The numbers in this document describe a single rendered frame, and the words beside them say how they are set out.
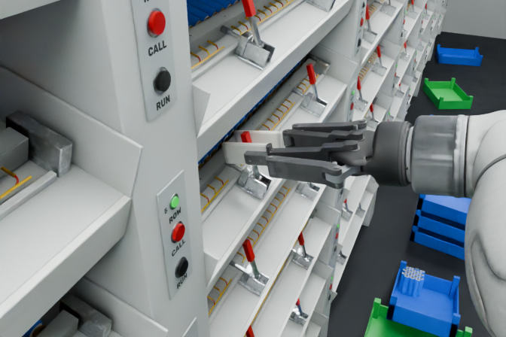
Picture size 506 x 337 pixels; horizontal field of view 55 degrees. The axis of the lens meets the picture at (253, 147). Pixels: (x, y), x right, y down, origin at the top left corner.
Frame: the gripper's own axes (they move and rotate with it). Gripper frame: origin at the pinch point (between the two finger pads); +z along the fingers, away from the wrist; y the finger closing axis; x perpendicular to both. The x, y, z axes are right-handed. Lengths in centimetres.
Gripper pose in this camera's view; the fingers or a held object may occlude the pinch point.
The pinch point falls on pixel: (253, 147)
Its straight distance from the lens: 64.3
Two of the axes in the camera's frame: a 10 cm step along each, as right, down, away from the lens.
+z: -8.9, -0.4, 4.5
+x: -1.8, -8.8, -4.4
